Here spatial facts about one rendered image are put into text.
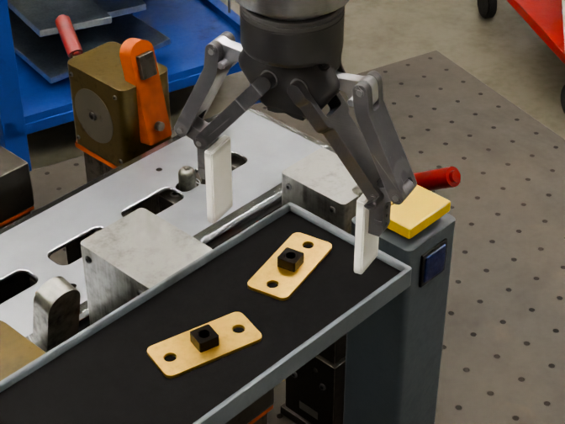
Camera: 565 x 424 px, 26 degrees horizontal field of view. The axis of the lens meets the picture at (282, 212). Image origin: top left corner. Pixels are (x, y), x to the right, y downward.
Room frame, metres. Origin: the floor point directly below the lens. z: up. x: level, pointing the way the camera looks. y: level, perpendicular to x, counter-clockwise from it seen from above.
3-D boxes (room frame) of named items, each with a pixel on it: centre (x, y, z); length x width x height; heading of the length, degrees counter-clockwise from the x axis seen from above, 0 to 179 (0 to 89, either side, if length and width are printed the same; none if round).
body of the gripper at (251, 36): (0.80, -0.01, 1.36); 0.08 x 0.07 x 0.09; 60
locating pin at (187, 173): (1.15, 0.11, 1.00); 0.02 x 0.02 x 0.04
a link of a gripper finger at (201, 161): (0.84, 0.07, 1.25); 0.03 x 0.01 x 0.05; 60
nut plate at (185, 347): (0.70, 0.06, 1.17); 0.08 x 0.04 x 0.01; 122
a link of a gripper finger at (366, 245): (0.76, -0.07, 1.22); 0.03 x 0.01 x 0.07; 150
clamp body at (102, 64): (1.33, 0.21, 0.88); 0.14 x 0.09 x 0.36; 47
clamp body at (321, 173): (1.07, -0.06, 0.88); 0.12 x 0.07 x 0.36; 47
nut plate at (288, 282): (0.80, -0.01, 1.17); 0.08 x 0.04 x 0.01; 150
